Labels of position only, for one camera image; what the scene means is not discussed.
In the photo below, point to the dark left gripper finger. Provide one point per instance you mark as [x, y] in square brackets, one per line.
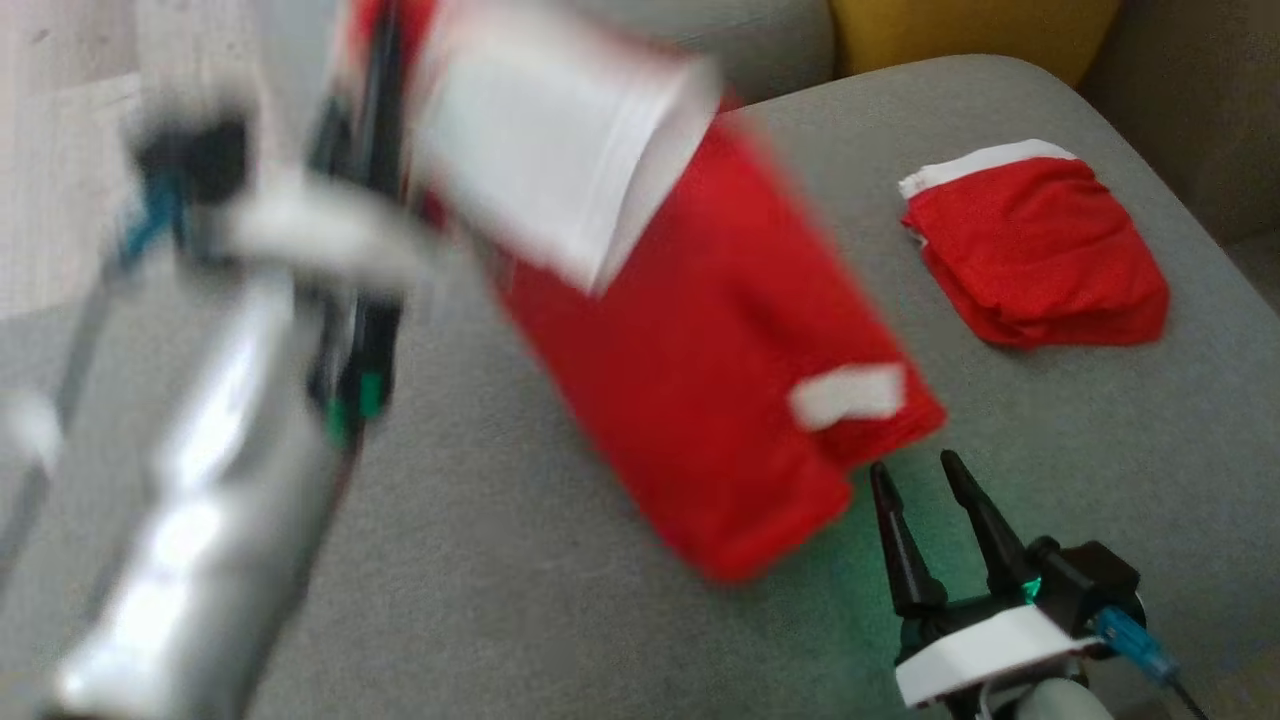
[375, 90]

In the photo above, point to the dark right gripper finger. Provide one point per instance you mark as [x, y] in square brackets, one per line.
[905, 550]
[990, 540]

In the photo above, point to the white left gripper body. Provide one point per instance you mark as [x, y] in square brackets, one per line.
[300, 235]

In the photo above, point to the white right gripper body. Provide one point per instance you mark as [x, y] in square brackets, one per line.
[985, 655]

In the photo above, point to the red shorts with white stripe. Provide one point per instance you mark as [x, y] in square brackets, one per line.
[1040, 260]

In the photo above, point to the red and white jersey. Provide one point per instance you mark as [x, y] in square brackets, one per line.
[700, 350]

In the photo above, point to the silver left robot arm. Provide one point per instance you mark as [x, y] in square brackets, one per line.
[200, 500]

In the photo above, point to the large grey sofa seat cushion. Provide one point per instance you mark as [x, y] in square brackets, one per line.
[500, 600]

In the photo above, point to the large yellow sofa backrest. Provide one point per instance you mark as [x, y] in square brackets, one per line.
[980, 30]

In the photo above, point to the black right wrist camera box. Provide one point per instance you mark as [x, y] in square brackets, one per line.
[1090, 580]

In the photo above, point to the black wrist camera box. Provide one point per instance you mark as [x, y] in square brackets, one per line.
[195, 155]
[1090, 580]

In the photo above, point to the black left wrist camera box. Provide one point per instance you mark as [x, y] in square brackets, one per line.
[195, 155]

